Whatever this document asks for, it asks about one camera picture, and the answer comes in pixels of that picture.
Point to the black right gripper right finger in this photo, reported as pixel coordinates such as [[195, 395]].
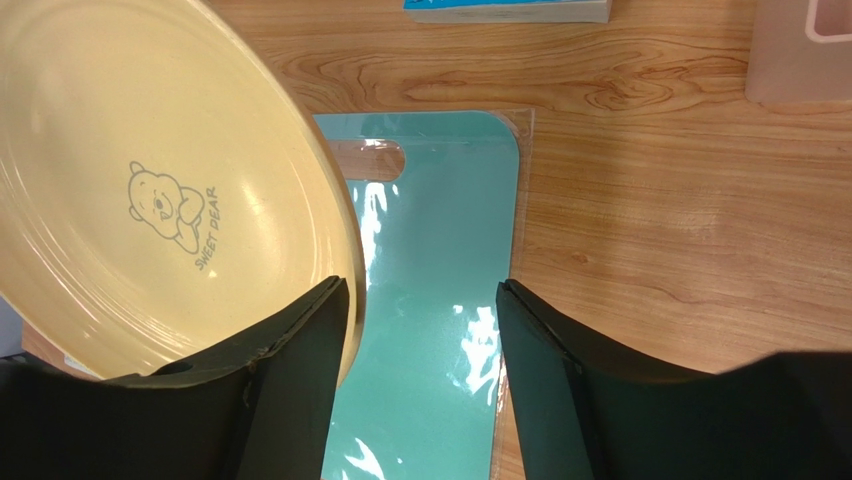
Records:
[[590, 407]]

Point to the teal cutting board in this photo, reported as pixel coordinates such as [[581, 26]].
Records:
[[440, 200]]

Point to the yellow bear plate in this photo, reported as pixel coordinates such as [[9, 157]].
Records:
[[161, 188]]

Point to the pink plastic desk organizer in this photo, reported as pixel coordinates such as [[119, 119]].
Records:
[[800, 52]]

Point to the blue 26-Storey Treehouse book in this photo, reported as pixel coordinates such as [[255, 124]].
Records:
[[521, 11]]

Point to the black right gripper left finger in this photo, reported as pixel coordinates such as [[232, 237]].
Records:
[[256, 405]]

